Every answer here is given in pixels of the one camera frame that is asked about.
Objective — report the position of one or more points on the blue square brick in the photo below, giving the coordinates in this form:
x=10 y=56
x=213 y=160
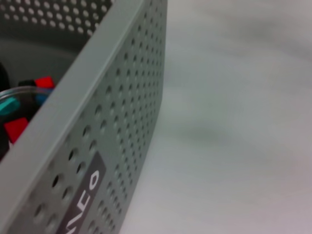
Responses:
x=41 y=98

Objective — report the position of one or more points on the dark red long brick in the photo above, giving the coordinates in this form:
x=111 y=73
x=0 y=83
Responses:
x=15 y=129

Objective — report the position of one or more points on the glass teacup with black holder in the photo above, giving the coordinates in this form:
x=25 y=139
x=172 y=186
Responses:
x=14 y=102

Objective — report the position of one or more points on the teal square brick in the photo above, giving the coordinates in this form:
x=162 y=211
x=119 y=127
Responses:
x=8 y=106

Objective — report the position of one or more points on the grey perforated storage bin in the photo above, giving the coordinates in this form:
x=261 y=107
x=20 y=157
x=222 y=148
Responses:
x=85 y=122

